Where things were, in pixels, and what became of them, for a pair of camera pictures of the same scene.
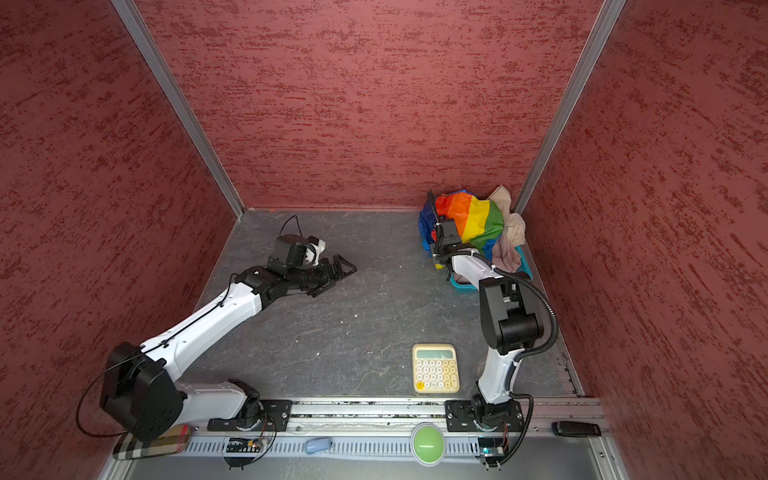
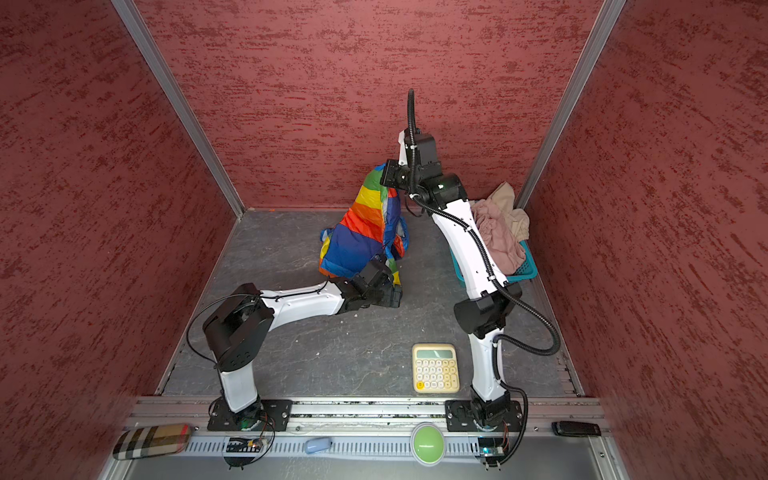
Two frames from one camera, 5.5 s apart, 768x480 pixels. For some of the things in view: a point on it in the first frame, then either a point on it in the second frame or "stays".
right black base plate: x=459 y=417 stays
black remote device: x=574 y=428 stays
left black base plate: x=275 y=416 stays
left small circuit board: x=242 y=445 stays
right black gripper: x=435 y=253 -> x=393 y=172
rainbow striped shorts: x=480 y=222 -> x=371 y=225
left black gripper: x=327 y=278 -> x=387 y=293
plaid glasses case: x=176 y=439 stays
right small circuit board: x=491 y=451 stays
